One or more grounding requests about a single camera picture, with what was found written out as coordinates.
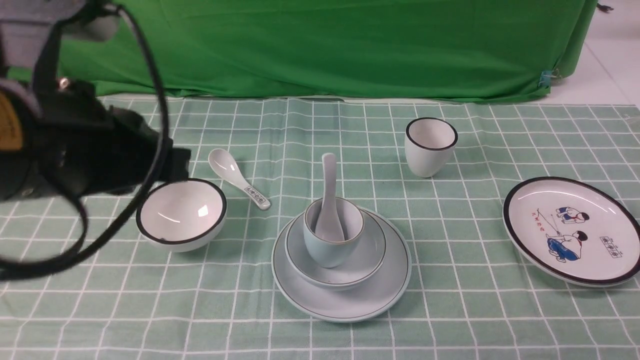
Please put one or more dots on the pale blue round plate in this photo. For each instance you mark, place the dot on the pale blue round plate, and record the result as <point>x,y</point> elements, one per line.
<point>365,301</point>

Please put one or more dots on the white cup black rim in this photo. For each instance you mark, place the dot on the white cup black rim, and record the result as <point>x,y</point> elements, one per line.
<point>429,143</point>

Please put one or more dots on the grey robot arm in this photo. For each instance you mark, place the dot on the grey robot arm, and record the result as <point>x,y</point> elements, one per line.
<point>31,40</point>

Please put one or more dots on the white plate cartoon print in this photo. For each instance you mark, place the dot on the white plate cartoon print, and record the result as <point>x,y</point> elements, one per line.
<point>573,231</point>

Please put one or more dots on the pale blue cup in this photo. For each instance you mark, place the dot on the pale blue cup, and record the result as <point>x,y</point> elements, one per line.
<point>329,251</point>

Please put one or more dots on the white bowl black rim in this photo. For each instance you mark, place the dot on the white bowl black rim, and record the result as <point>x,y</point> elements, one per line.
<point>182,216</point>

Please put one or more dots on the green backdrop cloth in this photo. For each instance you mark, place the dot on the green backdrop cloth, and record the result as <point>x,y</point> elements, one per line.
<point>468,51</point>

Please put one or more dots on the plain white ceramic spoon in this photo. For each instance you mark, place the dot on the plain white ceramic spoon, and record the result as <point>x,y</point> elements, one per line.
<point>328,225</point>

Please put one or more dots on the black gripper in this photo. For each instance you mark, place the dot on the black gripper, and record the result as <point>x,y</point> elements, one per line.
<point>68,134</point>

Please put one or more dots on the pale blue shallow bowl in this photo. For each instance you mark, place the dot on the pale blue shallow bowl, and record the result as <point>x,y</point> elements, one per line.
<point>366,259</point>

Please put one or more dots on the white spoon printed handle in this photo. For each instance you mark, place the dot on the white spoon printed handle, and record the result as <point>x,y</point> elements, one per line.
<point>225,166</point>

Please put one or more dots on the blue clip on backdrop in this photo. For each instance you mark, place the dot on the blue clip on backdrop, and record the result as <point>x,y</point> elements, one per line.
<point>545,79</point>

